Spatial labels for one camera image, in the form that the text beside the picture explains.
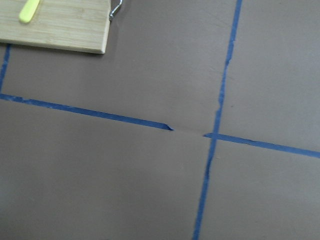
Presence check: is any bamboo cutting board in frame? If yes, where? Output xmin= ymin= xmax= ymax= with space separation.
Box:
xmin=0 ymin=0 xmax=123 ymax=54

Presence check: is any yellow plastic knife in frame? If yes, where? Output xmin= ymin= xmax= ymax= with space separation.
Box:
xmin=18 ymin=0 xmax=40 ymax=24

